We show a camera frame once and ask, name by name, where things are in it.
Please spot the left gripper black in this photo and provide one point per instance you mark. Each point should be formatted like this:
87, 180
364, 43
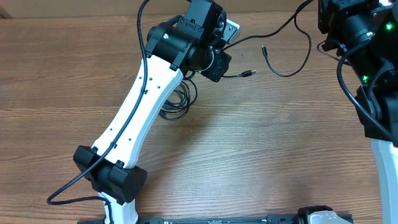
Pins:
221, 67

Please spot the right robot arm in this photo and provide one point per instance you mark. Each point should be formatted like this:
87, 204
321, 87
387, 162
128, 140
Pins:
364, 35

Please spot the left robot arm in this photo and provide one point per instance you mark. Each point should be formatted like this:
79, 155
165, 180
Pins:
189, 43

